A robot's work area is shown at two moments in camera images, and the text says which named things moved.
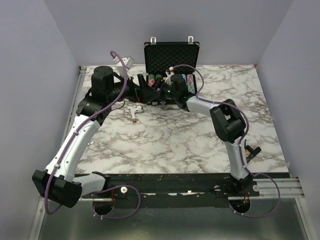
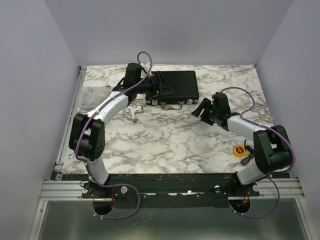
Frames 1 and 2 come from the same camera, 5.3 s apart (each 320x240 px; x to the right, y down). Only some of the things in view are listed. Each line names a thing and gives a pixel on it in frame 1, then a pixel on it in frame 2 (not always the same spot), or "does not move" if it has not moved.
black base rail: [174, 191] does not move
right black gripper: [161, 92] → [205, 103]
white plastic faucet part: [134, 110] does not move
